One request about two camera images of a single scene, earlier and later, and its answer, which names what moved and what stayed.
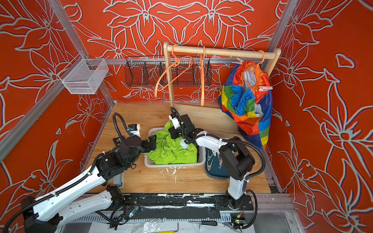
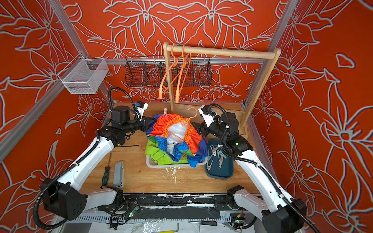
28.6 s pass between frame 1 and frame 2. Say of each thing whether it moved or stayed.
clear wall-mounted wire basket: stayed
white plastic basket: stayed
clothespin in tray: stayed
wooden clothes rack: stayed
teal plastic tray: stayed
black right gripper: moved
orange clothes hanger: moved
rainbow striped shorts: moved
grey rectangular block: stayed
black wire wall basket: stayed
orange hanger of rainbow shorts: moved
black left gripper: moved
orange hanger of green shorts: moved
